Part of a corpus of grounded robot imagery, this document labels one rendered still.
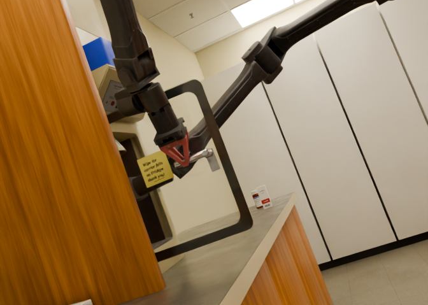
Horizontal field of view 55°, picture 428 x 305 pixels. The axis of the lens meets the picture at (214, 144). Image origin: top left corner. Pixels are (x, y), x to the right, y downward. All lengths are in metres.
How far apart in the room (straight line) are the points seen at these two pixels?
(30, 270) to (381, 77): 3.54
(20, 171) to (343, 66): 3.41
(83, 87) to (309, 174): 3.24
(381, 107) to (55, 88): 3.39
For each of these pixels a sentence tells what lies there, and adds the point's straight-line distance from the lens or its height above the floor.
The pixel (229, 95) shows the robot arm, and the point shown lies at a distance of 1.15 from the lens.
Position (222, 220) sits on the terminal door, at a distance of 1.02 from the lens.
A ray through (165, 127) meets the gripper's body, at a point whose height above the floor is 1.28.
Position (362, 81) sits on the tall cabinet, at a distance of 4.11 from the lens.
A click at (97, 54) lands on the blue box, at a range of 1.17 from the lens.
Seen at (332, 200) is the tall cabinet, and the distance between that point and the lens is 4.09.
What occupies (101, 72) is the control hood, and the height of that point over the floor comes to 1.49.
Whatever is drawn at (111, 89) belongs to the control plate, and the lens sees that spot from 1.16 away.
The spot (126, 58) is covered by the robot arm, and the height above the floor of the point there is 1.43.
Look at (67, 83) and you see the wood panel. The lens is 1.07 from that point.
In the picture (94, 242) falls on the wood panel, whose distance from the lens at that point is 1.04.
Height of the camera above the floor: 1.12
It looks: 6 degrees up
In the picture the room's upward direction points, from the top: 21 degrees counter-clockwise
